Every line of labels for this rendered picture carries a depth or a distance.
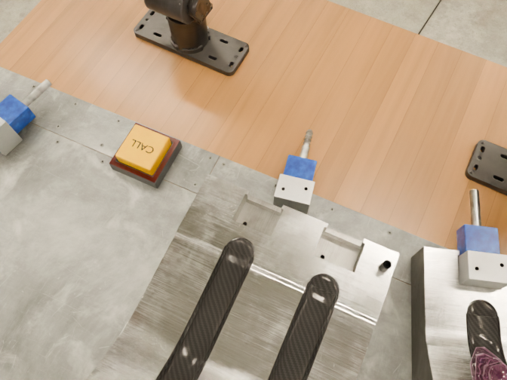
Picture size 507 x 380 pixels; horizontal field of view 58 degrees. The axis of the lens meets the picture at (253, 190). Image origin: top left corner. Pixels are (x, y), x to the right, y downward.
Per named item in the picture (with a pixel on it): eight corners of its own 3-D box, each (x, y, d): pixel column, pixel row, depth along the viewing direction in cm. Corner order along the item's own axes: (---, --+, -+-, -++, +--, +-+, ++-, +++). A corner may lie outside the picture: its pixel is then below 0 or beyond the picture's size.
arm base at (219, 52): (228, 44, 70) (250, 13, 73) (120, 0, 74) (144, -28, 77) (231, 78, 77) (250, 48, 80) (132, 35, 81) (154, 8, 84)
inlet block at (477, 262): (447, 196, 65) (463, 180, 60) (483, 200, 65) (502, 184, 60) (451, 288, 60) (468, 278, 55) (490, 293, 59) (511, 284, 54)
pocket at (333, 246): (322, 231, 60) (326, 222, 57) (361, 247, 59) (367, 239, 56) (309, 262, 59) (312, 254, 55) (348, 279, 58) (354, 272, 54)
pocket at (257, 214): (247, 200, 62) (247, 189, 59) (284, 216, 61) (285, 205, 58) (233, 229, 61) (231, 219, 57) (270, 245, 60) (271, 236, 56)
